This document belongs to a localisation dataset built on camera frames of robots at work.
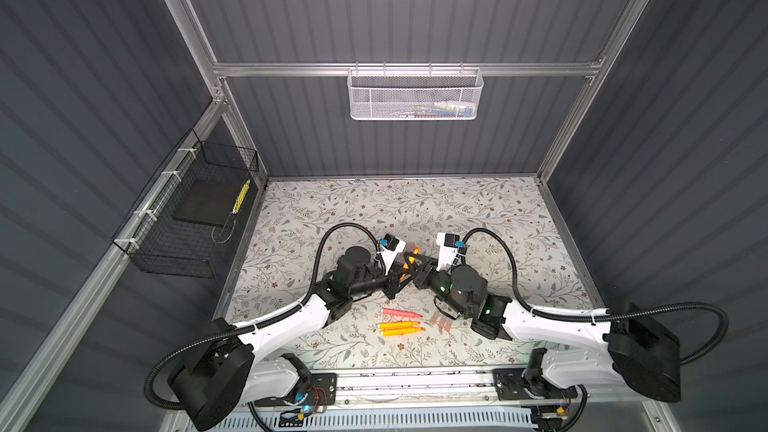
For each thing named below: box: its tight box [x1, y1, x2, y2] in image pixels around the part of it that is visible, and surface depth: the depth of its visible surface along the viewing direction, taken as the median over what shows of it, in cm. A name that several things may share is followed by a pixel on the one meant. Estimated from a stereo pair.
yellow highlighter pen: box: [381, 327, 425, 337], surface depth 84 cm
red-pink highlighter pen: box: [381, 308, 423, 318], surface depth 88 cm
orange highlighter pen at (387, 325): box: [377, 321, 421, 329], surface depth 86 cm
